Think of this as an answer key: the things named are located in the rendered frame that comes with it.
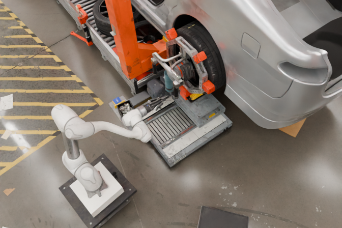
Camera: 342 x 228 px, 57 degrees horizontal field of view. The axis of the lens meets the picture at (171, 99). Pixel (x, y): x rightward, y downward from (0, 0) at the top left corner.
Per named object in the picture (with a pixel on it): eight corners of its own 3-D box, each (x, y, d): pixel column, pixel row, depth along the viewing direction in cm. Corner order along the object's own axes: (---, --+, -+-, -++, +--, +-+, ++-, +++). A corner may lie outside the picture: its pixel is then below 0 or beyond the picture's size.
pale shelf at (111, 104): (145, 125, 305) (145, 123, 303) (130, 134, 300) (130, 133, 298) (123, 96, 327) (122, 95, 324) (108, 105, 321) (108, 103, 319)
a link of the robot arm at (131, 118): (135, 110, 271) (144, 122, 267) (119, 119, 266) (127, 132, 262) (136, 106, 261) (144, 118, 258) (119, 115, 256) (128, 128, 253)
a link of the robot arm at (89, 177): (91, 195, 263) (84, 187, 245) (77, 180, 270) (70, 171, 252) (106, 181, 269) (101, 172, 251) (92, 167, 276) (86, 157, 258)
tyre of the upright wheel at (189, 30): (240, 52, 259) (192, 4, 285) (219, 65, 251) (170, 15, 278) (226, 95, 315) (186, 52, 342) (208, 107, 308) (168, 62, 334)
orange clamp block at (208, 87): (208, 84, 282) (215, 90, 277) (201, 88, 279) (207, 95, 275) (208, 79, 276) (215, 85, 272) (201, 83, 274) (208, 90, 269)
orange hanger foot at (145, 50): (182, 52, 348) (182, 27, 320) (142, 74, 331) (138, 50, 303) (174, 43, 356) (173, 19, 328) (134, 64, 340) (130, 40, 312)
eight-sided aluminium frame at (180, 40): (205, 101, 300) (209, 61, 257) (200, 104, 298) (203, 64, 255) (172, 66, 328) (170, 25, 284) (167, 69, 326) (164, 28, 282)
